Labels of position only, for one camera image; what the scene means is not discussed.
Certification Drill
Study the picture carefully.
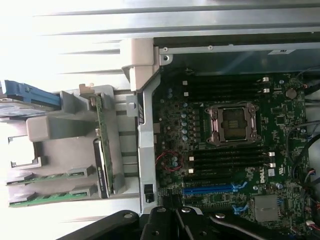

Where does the thin red wire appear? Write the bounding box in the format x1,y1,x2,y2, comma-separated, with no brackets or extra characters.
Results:
154,150,181,173

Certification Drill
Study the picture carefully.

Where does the black expansion slot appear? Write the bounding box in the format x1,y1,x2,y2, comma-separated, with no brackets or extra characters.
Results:
184,196,236,205

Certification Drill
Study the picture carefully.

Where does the grey plastic parts rack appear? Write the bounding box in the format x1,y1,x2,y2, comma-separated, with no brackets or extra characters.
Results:
0,84,141,209

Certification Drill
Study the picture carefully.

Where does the black wire bundle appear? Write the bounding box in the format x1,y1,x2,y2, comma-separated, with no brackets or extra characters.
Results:
285,119,320,201

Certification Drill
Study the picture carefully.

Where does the green RAM stick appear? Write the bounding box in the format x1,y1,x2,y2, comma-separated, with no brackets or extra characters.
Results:
6,171,96,187
8,194,96,209

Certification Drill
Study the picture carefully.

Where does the green Dell motherboard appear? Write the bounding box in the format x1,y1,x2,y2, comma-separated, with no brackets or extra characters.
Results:
154,66,315,240

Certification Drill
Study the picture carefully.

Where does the silver chipset heat sink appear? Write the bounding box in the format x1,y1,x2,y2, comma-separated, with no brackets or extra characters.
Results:
253,195,280,223

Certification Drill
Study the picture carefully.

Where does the green graphics card black shroud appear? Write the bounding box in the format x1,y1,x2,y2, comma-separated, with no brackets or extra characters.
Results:
88,94,116,199

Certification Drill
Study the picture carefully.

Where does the silver open PC case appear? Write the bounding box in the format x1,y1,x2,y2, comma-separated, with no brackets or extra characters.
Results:
119,37,320,240

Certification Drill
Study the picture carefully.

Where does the metal CPU socket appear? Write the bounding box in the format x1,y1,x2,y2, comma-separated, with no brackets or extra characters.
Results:
203,101,261,147

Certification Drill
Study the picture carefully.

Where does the black RAM slot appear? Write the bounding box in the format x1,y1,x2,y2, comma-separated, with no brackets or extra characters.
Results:
187,82,271,89
188,166,276,177
187,76,271,83
192,148,276,155
187,87,271,95
189,160,276,168
189,154,276,162
187,93,271,101

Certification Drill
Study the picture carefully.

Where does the silver coin cell battery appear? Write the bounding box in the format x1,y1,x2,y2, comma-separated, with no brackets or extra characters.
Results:
285,88,298,100

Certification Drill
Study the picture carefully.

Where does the blue expansion slot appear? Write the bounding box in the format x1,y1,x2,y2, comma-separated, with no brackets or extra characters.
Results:
183,184,236,196

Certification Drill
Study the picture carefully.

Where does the blue plastic latch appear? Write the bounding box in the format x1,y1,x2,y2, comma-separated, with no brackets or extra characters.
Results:
0,79,62,118

